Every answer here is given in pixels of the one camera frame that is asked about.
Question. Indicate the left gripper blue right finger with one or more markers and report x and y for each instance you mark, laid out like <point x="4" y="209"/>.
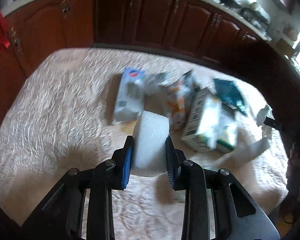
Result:
<point x="174" y="160"/>

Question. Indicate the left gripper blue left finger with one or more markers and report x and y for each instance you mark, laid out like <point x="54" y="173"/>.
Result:
<point x="123" y="161"/>

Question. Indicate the white foam block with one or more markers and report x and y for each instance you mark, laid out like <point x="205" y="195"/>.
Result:
<point x="149" y="155"/>

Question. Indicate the white paper scrap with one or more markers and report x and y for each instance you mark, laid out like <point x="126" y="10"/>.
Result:
<point x="258" y="147"/>

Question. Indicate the white green medicine box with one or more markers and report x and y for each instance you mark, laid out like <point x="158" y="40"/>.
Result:
<point x="211" y="125"/>

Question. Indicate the grey medicine box red-blue logo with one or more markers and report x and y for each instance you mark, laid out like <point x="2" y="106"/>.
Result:
<point x="130" y="97"/>

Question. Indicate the dark teal packet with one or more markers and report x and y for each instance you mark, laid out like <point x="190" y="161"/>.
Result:
<point x="229" y="94"/>

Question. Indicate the dark wooden kitchen cabinets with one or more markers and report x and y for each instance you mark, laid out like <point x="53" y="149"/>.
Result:
<point x="140" y="22"/>

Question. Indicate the crumpled orange white snack bag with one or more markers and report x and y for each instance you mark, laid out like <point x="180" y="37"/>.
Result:
<point x="178" y="97"/>

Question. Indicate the beige embossed tablecloth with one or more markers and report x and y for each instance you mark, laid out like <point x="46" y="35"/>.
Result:
<point x="61" y="119"/>

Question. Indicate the dish rack with dishes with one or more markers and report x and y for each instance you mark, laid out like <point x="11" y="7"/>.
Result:
<point x="256" y="16"/>

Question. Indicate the black wok pan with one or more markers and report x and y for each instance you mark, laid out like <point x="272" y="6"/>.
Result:
<point x="231" y="4"/>

